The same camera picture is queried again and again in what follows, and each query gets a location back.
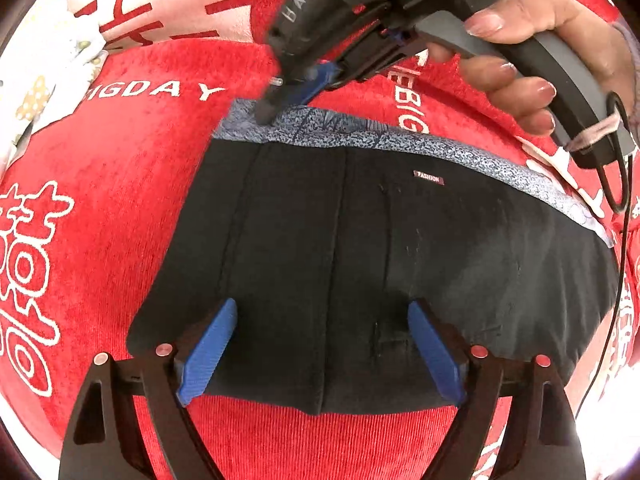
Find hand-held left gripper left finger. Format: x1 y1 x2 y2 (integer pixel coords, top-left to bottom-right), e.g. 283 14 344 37
59 297 238 480

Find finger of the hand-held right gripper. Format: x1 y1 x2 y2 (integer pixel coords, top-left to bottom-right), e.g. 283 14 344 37
300 20 426 103
254 0 351 123

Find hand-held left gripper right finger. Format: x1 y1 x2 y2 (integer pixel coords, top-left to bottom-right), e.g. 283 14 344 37
407 297 588 480

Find black pants with blue waistband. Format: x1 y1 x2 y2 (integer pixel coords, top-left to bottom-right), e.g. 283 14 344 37
127 97 621 416

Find person's right forearm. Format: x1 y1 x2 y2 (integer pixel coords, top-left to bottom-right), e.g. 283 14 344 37
614 19 640 131

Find person's right hand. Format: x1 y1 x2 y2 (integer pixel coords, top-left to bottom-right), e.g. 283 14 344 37
429 0 631 136

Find red printed sofa cover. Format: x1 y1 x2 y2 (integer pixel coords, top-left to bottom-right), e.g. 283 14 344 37
0 0 640 480

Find white patterned cloth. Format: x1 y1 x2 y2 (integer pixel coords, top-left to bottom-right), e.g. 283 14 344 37
0 7 108 173

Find black cable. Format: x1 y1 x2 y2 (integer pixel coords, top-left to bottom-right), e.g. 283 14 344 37
587 92 632 391

